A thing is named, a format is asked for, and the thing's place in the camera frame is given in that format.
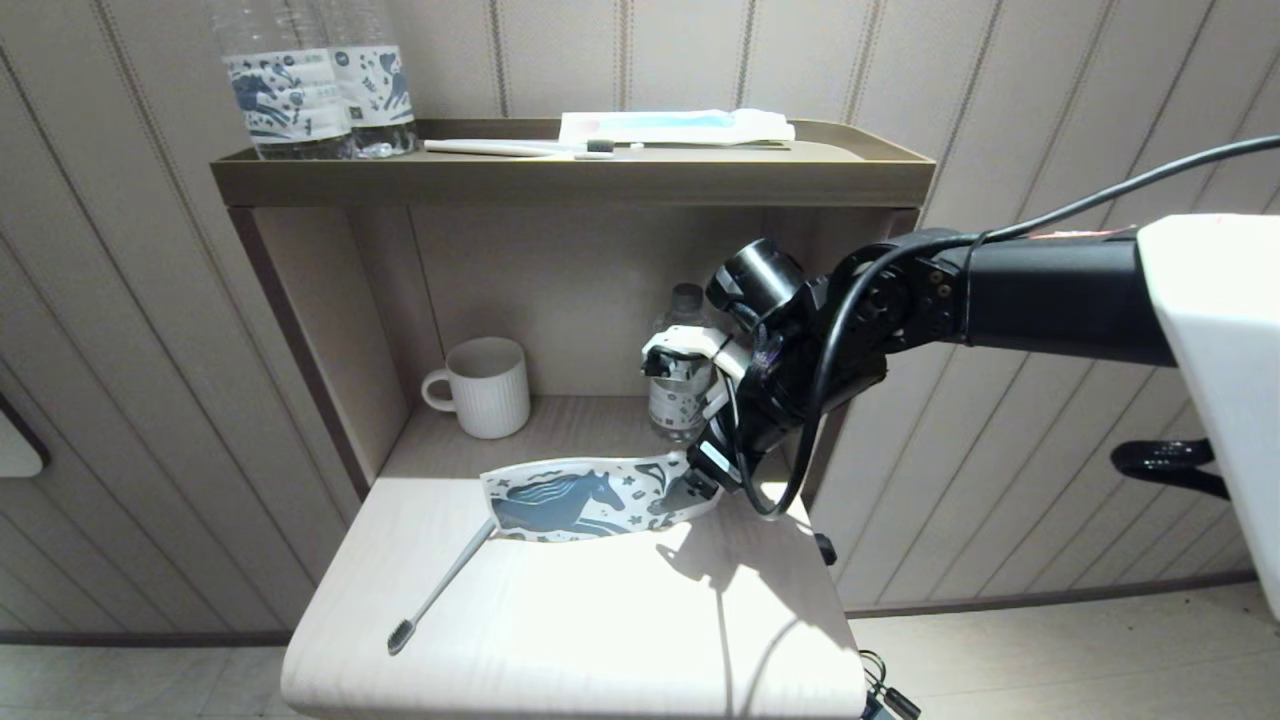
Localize brown open shelf cabinet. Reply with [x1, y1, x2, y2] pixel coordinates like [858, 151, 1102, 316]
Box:
[210, 118, 937, 506]

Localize white blue packet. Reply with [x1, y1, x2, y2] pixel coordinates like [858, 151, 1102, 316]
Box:
[558, 108, 797, 149]

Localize black connector with wires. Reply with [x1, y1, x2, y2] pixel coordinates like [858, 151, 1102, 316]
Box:
[858, 650, 923, 720]

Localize large water bottle horse label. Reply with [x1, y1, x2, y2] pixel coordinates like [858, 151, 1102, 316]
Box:
[205, 0, 356, 161]
[320, 0, 419, 159]

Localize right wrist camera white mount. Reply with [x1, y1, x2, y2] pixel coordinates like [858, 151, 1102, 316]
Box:
[641, 325, 751, 421]

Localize white rounded wall fixture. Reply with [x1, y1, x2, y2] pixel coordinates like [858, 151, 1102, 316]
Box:
[0, 395, 51, 479]

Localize white blue horse pouch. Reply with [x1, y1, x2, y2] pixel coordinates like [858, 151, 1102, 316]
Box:
[480, 452, 723, 543]

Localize white toothbrush dark bristles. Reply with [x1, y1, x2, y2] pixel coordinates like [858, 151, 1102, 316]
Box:
[424, 138, 644, 161]

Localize white ribbed mug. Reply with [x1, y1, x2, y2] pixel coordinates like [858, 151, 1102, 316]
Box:
[421, 337, 531, 440]

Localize small clear water bottle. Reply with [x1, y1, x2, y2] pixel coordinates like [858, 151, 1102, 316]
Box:
[648, 283, 723, 444]

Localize grey toothbrush black bristles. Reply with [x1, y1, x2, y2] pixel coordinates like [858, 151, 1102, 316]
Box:
[387, 517, 498, 656]

